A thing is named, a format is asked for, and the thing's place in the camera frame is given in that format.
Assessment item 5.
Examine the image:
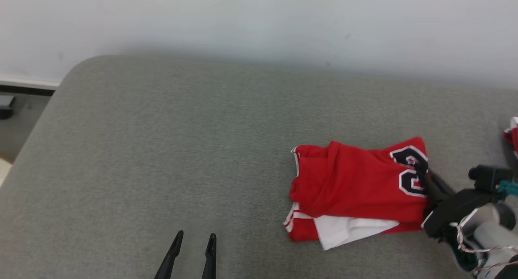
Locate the red shorts white waistband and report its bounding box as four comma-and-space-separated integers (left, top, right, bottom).
503, 117, 518, 156

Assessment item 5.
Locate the white red twisted wire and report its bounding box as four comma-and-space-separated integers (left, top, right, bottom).
450, 221, 518, 271

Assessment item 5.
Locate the teal right camera connector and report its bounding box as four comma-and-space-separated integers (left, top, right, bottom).
498, 180, 518, 196

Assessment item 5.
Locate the red white sports jersey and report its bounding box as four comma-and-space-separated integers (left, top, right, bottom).
283, 137, 430, 251

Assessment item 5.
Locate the white black wall baseboard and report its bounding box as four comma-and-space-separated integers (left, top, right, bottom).
0, 76, 60, 96

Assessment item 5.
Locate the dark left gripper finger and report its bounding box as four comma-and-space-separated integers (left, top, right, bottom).
154, 230, 184, 279
201, 233, 217, 279

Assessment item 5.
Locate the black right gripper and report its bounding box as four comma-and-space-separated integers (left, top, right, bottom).
417, 168, 500, 239

